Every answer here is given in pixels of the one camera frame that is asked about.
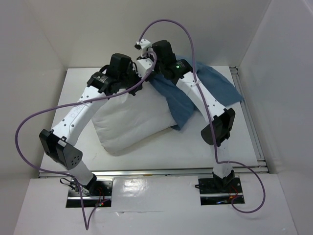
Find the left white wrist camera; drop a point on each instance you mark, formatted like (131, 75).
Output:
(144, 66)

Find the blue pillowcase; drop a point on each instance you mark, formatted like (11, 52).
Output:
(180, 105)

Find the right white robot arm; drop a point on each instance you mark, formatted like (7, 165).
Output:
(218, 118)

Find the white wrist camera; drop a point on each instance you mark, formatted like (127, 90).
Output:
(143, 46)
(144, 66)

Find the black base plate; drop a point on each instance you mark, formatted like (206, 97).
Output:
(102, 196)
(210, 194)

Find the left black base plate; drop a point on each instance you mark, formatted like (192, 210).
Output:
(102, 196)

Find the white pillow yellow edge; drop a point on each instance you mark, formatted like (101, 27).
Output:
(125, 120)

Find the aluminium side rail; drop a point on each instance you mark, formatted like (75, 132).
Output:
(250, 125)

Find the aluminium front rail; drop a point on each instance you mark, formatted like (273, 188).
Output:
(193, 171)

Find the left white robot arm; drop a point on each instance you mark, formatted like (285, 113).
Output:
(59, 143)

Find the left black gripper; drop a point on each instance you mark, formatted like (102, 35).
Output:
(132, 70)

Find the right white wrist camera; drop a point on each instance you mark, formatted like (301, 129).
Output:
(143, 46)

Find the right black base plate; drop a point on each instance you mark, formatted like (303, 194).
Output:
(210, 194)

